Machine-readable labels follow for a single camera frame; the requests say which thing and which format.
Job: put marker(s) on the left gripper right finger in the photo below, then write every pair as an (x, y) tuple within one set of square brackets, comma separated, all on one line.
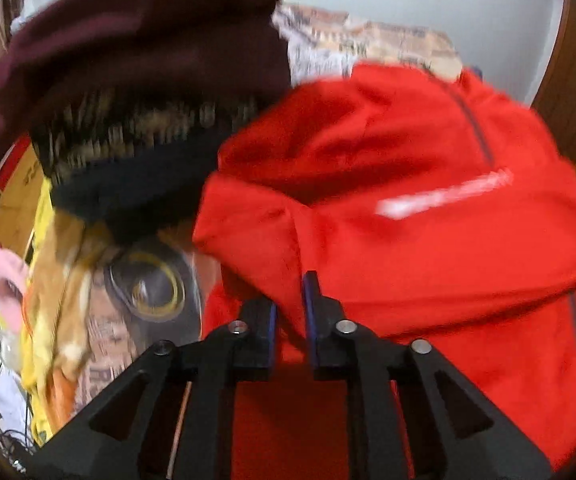
[(410, 414)]

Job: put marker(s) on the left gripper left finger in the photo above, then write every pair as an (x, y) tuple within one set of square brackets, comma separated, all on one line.
[(170, 414)]

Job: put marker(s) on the red hooded jacket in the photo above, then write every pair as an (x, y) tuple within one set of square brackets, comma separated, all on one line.
[(429, 209)]

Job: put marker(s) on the yellow orange cloth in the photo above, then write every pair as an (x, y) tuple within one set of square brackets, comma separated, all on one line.
[(55, 307)]

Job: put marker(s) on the pink plush toy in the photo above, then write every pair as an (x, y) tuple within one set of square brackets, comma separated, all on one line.
[(13, 281)]

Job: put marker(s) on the black patterned garment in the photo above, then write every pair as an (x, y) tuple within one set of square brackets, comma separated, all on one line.
[(136, 158)]

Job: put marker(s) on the maroon garment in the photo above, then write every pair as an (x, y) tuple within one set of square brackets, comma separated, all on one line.
[(217, 47)]

